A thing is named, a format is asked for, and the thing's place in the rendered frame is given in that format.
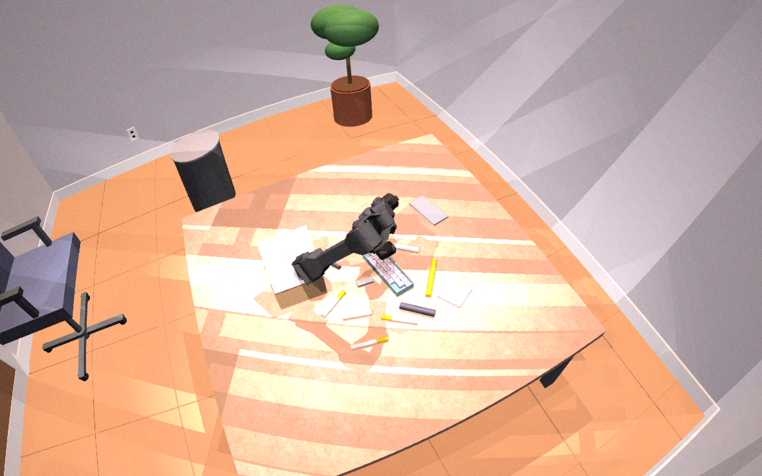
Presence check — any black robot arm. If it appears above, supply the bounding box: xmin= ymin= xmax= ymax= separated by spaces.
xmin=291 ymin=192 xmax=399 ymax=285

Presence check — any grey keyboard with keys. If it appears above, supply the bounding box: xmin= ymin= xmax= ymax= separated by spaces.
xmin=362 ymin=253 xmax=414 ymax=297

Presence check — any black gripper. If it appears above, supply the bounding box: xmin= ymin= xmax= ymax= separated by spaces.
xmin=352 ymin=219 xmax=396 ymax=260

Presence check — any grey cylinder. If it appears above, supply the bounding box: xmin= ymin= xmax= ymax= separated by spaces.
xmin=400 ymin=302 xmax=436 ymax=317

